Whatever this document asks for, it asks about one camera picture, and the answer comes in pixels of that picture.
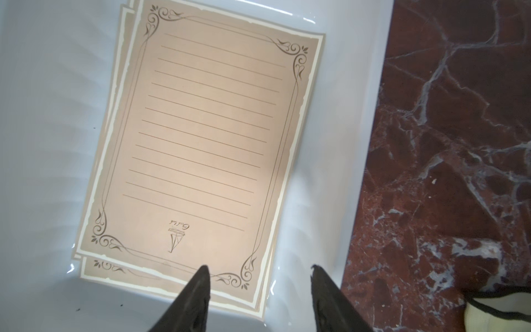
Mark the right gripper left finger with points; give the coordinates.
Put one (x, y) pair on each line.
(189, 310)

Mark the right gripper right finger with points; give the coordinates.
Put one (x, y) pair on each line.
(333, 311)

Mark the white plastic storage box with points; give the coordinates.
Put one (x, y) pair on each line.
(56, 66)

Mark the beige stationery paper stack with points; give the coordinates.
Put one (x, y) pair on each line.
(103, 271)

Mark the black yellow work glove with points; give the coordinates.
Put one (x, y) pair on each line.
(506, 309)

